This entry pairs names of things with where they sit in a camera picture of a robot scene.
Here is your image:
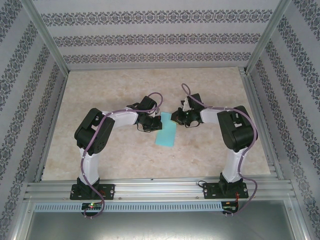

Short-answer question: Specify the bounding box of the turquoise cloth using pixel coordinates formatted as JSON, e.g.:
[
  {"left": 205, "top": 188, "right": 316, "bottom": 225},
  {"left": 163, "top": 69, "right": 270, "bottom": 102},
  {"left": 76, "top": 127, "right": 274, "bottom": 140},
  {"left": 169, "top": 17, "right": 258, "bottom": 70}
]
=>
[{"left": 154, "top": 111, "right": 178, "bottom": 148}]

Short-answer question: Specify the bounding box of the grey sheet metal panel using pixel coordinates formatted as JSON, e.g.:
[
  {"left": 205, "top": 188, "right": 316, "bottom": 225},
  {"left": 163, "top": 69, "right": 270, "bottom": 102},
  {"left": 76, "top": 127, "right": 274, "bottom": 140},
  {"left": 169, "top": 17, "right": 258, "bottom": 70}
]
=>
[{"left": 24, "top": 199, "right": 307, "bottom": 240}]

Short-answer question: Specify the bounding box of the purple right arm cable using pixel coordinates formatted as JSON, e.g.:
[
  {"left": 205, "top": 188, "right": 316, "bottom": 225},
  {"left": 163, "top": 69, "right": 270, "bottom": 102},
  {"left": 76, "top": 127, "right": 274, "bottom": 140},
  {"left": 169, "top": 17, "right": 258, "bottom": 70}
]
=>
[{"left": 180, "top": 83, "right": 259, "bottom": 217}]

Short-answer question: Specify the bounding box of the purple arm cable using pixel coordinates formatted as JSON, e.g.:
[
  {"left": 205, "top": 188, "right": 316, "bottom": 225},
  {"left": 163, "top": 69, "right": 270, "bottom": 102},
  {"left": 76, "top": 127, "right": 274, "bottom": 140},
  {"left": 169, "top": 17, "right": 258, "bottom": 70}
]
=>
[
  {"left": 180, "top": 83, "right": 259, "bottom": 217},
  {"left": 81, "top": 92, "right": 165, "bottom": 220}
]

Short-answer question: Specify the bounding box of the aluminium mounting rail beam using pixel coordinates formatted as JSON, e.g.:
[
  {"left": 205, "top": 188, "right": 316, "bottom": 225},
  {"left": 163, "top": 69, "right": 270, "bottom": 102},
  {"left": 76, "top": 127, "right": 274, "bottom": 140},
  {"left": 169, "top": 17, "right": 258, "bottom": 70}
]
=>
[{"left": 23, "top": 176, "right": 297, "bottom": 201}]

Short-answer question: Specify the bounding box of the aluminium table side rail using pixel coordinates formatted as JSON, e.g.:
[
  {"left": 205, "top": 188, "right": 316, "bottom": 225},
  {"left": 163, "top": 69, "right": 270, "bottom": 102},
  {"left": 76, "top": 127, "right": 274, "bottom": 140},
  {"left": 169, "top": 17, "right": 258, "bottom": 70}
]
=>
[
  {"left": 33, "top": 71, "right": 70, "bottom": 183},
  {"left": 238, "top": 66, "right": 285, "bottom": 181}
]

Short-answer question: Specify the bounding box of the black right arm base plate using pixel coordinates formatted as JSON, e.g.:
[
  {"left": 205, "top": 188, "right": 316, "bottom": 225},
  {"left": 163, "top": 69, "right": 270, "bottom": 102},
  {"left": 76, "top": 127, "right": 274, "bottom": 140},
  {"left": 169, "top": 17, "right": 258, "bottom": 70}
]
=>
[{"left": 202, "top": 182, "right": 250, "bottom": 200}]

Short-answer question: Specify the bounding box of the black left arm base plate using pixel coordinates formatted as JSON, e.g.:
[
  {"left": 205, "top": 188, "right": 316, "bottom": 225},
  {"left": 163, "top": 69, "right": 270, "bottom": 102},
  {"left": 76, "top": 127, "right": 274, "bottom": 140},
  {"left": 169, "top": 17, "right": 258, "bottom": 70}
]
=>
[{"left": 69, "top": 184, "right": 116, "bottom": 201}]

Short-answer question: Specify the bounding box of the grey slotted cable duct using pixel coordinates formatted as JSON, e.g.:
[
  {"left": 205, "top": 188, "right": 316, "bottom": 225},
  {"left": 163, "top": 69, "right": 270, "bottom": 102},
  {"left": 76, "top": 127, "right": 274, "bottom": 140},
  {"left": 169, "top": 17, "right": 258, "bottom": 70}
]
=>
[{"left": 33, "top": 201, "right": 223, "bottom": 213}]

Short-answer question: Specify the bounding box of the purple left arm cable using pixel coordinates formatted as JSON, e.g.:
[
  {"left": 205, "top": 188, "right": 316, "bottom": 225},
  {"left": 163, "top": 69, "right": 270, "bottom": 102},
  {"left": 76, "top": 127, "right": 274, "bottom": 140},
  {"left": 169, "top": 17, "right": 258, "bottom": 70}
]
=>
[{"left": 81, "top": 92, "right": 165, "bottom": 220}]

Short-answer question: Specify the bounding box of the aluminium frame post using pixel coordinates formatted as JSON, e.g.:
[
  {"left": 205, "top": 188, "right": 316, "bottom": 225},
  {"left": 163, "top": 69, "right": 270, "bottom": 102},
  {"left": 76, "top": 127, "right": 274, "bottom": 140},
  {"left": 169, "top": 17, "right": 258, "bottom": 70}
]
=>
[
  {"left": 244, "top": 0, "right": 293, "bottom": 75},
  {"left": 19, "top": 0, "right": 70, "bottom": 73}
]

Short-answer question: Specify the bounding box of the aluminium frame bar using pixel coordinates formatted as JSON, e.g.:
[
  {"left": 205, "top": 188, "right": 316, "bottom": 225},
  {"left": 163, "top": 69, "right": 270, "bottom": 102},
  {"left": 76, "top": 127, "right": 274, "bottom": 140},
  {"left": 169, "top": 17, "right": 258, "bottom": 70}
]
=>
[
  {"left": 284, "top": 198, "right": 315, "bottom": 240},
  {"left": 9, "top": 197, "right": 36, "bottom": 240}
]

